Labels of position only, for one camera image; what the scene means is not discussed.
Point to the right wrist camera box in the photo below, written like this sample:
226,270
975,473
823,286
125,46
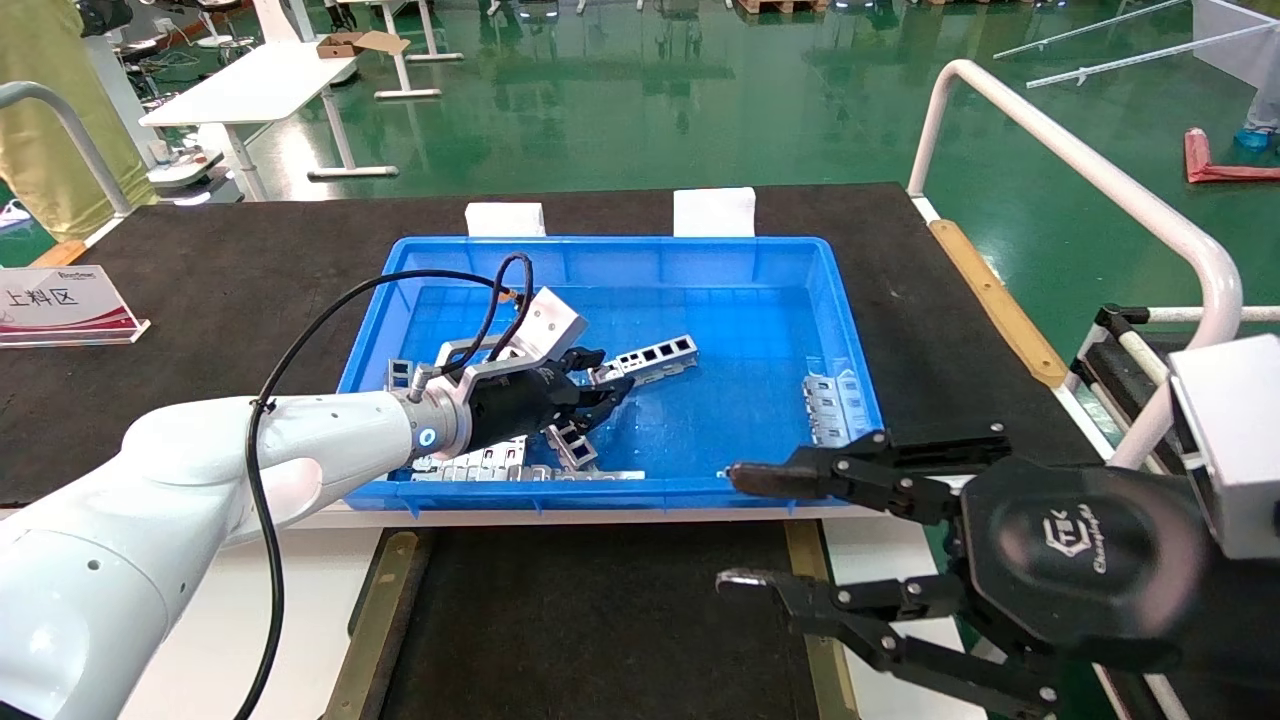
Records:
1235,440

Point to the long wooden strip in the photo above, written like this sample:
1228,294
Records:
995,300

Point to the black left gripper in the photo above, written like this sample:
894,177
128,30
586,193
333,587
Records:
515,405

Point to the long thin metal bracket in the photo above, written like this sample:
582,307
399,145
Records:
570,476

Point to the black cart frame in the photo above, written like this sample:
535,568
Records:
1120,360

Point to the black container tray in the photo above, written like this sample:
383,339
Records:
600,620

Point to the red floor object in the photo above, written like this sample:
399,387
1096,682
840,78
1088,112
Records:
1205,165

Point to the acrylic sign with Chinese text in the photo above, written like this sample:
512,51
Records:
60,305

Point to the cardboard box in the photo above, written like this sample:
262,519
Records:
345,45

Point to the white panel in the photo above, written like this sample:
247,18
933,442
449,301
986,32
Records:
1240,35

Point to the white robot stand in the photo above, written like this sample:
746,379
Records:
190,170

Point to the grey tube railing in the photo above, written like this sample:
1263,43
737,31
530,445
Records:
85,135

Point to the metal bracket with square holes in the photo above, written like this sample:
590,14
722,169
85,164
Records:
650,357
575,447

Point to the short wooden piece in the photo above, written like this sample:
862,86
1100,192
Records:
60,254

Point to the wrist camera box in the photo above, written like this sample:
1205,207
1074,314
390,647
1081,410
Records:
548,322
1235,440

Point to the upright grey ladder bracket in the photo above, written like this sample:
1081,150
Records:
399,373

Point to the blue plastic bin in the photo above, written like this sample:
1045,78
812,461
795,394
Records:
720,300

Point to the silver slotted metal bracket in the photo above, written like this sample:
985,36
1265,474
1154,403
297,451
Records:
832,405

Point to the small white foam block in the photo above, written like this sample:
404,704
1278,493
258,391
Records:
505,220

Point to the white tube railing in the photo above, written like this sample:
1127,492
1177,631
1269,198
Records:
1100,180

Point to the white desk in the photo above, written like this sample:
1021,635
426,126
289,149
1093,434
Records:
260,85

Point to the person with blue shoe covers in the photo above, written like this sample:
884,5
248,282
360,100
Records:
1262,110

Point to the brass strip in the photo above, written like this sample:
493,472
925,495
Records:
375,620
815,560

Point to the white metal rod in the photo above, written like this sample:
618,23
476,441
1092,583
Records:
1150,55
1090,28

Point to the white slotted metal bracket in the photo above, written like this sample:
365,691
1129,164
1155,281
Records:
490,455

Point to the white paper label right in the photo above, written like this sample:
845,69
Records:
714,212

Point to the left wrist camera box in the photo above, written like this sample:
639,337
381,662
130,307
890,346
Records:
548,322

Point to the person in yellow coat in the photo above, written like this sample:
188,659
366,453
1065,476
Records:
40,130

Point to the black table mat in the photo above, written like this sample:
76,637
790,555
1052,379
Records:
250,300

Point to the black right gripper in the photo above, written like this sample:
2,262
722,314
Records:
1080,565

